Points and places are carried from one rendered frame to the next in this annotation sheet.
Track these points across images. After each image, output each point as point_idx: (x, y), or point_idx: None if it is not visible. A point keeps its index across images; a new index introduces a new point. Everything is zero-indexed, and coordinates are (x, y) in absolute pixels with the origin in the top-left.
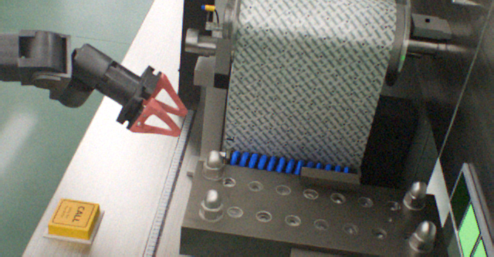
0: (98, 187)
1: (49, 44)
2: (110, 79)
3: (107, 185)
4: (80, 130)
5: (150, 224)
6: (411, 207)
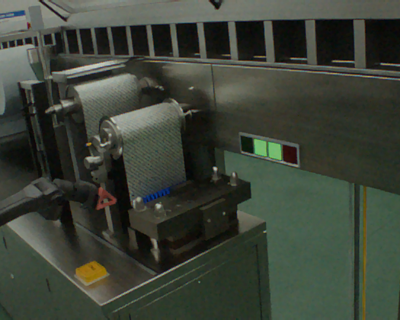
0: (80, 262)
1: (47, 182)
2: (77, 188)
3: (83, 259)
4: None
5: (122, 257)
6: (218, 178)
